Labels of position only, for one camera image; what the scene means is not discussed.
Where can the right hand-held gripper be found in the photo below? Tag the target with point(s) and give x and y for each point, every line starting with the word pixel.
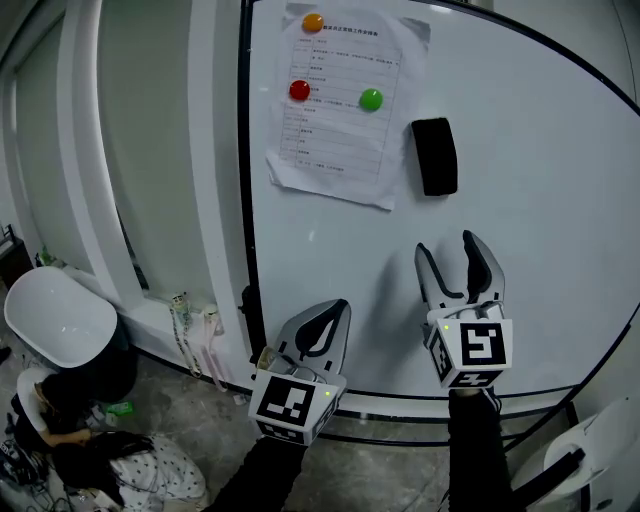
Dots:
pixel 480 345

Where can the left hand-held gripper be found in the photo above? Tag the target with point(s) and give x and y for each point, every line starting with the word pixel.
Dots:
pixel 285 400

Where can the black whiteboard eraser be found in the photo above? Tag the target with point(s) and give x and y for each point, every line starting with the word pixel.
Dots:
pixel 435 157

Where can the person's right forearm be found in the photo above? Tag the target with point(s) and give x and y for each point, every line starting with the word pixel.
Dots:
pixel 475 450

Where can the person's left forearm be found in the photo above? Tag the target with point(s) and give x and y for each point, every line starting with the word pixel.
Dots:
pixel 260 475

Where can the printed paper sheet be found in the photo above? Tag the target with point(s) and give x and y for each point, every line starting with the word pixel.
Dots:
pixel 340 150

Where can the green round magnet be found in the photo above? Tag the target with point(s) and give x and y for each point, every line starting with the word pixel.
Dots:
pixel 371 100

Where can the green packet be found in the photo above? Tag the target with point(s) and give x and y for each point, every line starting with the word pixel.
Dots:
pixel 121 408

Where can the white shell chair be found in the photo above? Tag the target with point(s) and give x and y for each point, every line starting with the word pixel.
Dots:
pixel 55 315
pixel 595 450

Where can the red round magnet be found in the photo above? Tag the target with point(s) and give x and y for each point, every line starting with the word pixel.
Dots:
pixel 299 90

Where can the orange round magnet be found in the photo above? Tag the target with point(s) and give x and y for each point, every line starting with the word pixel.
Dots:
pixel 313 23

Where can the black cabinet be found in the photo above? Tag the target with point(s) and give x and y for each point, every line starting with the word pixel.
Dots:
pixel 15 260

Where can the white whiteboard with black frame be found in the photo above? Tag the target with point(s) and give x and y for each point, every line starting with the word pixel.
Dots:
pixel 500 225

